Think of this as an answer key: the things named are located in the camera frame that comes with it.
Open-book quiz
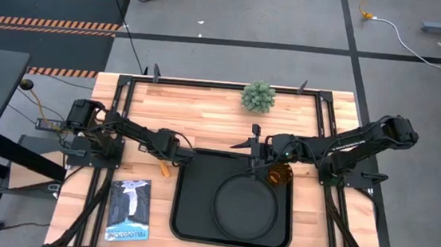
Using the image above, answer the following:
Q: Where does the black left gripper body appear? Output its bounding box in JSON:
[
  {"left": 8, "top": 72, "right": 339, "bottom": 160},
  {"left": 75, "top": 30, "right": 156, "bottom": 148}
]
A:
[{"left": 155, "top": 127, "right": 185, "bottom": 163}]

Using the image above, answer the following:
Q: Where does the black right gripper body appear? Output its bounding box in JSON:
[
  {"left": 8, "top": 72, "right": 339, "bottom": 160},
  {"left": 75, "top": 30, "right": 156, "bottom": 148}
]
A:
[{"left": 248, "top": 130, "right": 299, "bottom": 174}]

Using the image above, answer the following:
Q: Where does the amber translucent cup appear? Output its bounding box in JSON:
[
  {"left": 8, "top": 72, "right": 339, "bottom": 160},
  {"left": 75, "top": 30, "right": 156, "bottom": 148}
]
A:
[{"left": 265, "top": 161, "right": 295, "bottom": 189}]

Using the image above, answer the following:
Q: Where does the black round plate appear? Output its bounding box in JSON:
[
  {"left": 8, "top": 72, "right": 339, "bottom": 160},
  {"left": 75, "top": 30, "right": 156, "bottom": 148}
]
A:
[{"left": 208, "top": 169, "right": 283, "bottom": 245}]

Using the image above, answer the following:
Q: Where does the black rectangular plastic tray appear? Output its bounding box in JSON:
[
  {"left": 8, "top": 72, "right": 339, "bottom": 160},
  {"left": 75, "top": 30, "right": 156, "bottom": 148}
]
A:
[{"left": 167, "top": 146, "right": 300, "bottom": 247}]

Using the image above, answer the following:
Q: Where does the small green artificial plant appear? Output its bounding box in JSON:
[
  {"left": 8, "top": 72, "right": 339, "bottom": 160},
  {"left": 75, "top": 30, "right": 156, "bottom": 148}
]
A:
[{"left": 238, "top": 78, "right": 278, "bottom": 116}]

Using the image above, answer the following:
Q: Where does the black table clamp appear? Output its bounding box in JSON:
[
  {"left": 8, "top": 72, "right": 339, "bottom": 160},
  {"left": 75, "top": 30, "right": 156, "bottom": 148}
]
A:
[
  {"left": 151, "top": 62, "right": 163, "bottom": 84},
  {"left": 296, "top": 78, "right": 309, "bottom": 96}
]

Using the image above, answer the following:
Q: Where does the Yellowstone waterfall picture book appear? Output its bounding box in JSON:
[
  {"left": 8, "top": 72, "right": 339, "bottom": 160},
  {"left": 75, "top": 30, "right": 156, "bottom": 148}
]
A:
[{"left": 104, "top": 175, "right": 155, "bottom": 246}]

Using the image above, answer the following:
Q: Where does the black hazard-striped floor mat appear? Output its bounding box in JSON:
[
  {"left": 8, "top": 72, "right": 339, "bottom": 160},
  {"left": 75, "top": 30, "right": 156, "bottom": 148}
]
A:
[
  {"left": 0, "top": 22, "right": 116, "bottom": 82},
  {"left": 0, "top": 0, "right": 132, "bottom": 34}
]

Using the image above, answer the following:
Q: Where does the black metal table frame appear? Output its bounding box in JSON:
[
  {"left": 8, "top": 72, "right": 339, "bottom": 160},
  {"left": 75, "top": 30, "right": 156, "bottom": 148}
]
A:
[{"left": 49, "top": 68, "right": 398, "bottom": 247}]

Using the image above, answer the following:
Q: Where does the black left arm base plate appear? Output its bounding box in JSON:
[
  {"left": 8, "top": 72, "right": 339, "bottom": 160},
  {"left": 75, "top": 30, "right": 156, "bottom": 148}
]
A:
[{"left": 65, "top": 133, "right": 124, "bottom": 171}]

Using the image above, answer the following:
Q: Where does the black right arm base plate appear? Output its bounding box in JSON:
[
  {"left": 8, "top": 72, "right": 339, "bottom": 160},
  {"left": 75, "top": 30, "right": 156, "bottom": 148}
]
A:
[{"left": 314, "top": 151, "right": 390, "bottom": 192}]

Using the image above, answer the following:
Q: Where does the yellow cable by desk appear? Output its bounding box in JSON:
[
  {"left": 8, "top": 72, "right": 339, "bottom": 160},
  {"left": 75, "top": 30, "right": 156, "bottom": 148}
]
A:
[{"left": 26, "top": 88, "right": 70, "bottom": 134}]

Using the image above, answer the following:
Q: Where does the long black floor cable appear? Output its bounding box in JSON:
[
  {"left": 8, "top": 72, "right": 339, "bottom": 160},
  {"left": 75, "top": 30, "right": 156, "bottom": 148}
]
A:
[{"left": 96, "top": 0, "right": 153, "bottom": 76}]

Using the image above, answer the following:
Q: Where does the black side desk frame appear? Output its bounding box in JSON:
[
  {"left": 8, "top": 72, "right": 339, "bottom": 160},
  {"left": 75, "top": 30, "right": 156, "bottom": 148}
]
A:
[{"left": 0, "top": 131, "right": 71, "bottom": 242}]

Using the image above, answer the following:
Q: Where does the yellow cable with plug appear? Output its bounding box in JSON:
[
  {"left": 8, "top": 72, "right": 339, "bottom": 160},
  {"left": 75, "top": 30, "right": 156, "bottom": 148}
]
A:
[{"left": 356, "top": 0, "right": 376, "bottom": 21}]

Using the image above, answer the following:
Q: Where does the white floor cable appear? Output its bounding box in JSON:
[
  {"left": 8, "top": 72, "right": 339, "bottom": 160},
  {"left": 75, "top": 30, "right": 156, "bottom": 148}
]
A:
[{"left": 366, "top": 16, "right": 441, "bottom": 88}]

